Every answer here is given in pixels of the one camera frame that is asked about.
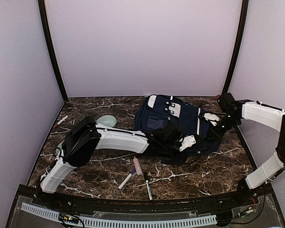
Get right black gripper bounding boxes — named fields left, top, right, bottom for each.
left=206, top=113, right=240, bottom=142

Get blue marker pen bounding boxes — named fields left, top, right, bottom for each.
left=118, top=169, right=136, bottom=190

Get black white marker front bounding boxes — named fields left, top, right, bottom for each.
left=143, top=172, right=153, bottom=200

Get navy blue student backpack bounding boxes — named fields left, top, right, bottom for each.
left=134, top=95, right=222, bottom=166

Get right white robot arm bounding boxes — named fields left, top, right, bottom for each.
left=207, top=93, right=285, bottom=206

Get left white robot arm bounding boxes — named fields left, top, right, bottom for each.
left=37, top=116, right=187, bottom=207

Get far celadon green bowl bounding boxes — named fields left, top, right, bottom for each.
left=96, top=115, right=117, bottom=127

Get red white marker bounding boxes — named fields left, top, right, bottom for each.
left=54, top=115, right=68, bottom=128

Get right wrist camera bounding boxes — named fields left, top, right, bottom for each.
left=199, top=112, right=220, bottom=126

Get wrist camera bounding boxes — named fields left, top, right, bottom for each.
left=179, top=135, right=196, bottom=152
left=199, top=112, right=220, bottom=126

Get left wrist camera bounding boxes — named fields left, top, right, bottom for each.
left=179, top=135, right=196, bottom=152

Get black front rail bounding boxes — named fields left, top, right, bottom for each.
left=16, top=184, right=274, bottom=216

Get white slotted cable duct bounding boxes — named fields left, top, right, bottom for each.
left=20, top=203, right=218, bottom=228

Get right black frame post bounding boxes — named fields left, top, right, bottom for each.
left=222, top=0, right=249, bottom=93

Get black frame post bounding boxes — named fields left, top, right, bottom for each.
left=222, top=0, right=249, bottom=93
left=38, top=0, right=68, bottom=103

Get left black frame post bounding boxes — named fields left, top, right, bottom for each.
left=38, top=0, right=68, bottom=103

